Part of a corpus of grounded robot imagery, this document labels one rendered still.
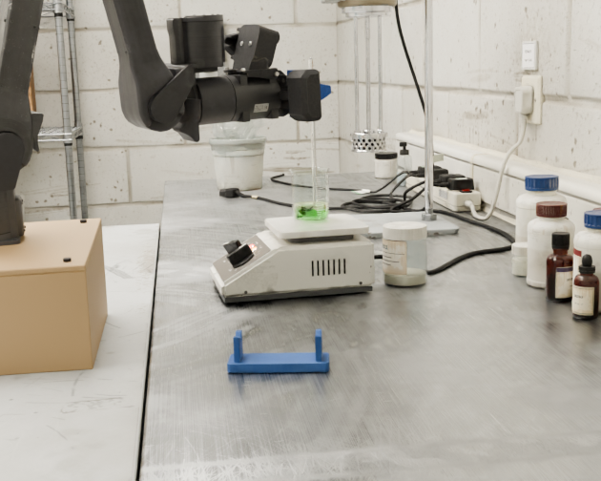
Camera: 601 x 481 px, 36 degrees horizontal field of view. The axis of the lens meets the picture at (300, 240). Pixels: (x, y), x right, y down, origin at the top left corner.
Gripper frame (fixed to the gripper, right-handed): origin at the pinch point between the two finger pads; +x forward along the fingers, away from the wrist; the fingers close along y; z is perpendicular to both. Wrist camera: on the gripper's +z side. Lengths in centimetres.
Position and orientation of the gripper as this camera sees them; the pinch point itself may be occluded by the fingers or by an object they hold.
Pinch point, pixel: (307, 91)
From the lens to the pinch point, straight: 121.4
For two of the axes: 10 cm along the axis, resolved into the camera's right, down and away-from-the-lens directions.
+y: -5.4, -1.4, 8.3
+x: 8.4, -1.6, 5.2
